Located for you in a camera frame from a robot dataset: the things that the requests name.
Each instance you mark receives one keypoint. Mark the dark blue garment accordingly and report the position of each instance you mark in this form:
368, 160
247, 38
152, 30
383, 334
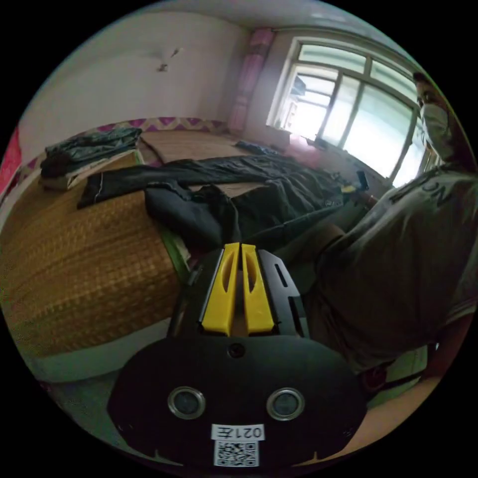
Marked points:
257, 147

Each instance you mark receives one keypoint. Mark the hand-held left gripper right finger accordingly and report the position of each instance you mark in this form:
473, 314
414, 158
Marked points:
258, 317

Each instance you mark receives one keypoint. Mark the pink curtain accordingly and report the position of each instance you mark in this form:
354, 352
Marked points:
249, 78

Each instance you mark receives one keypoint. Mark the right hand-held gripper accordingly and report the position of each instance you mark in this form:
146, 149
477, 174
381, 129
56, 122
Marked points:
351, 185

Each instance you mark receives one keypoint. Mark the bed with woven mat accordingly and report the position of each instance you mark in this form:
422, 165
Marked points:
74, 261

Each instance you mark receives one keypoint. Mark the window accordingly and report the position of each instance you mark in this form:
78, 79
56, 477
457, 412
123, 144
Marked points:
358, 108

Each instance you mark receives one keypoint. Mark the pile of clothes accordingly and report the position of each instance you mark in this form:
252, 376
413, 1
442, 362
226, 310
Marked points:
89, 147

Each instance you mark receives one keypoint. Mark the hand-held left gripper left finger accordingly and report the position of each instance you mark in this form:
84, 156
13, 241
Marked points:
218, 317

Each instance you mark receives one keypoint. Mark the black pants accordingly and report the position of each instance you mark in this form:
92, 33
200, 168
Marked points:
261, 179

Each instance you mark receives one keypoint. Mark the person's body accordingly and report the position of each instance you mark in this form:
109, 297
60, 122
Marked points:
396, 254

